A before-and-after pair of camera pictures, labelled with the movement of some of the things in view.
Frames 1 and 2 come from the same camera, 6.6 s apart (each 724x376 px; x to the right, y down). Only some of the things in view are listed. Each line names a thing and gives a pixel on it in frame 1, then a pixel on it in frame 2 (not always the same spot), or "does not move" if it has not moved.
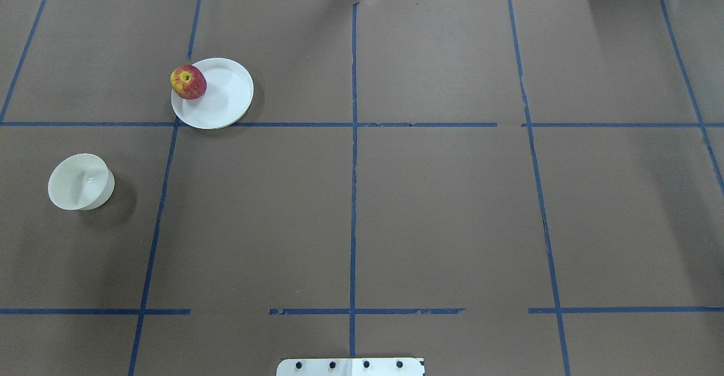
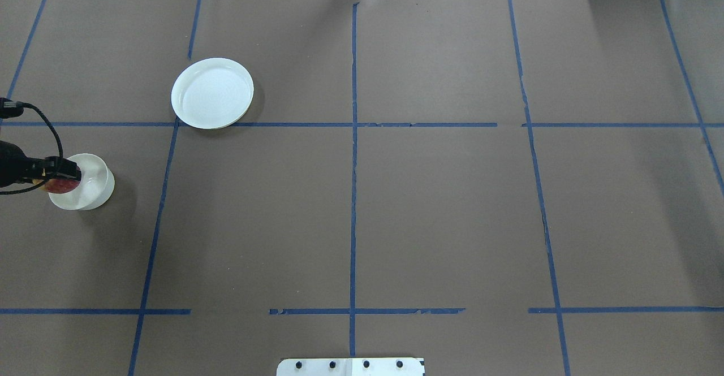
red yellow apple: x=188 y=82 -> x=60 y=186
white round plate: x=227 y=98 does not move
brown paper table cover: x=503 y=180 does not move
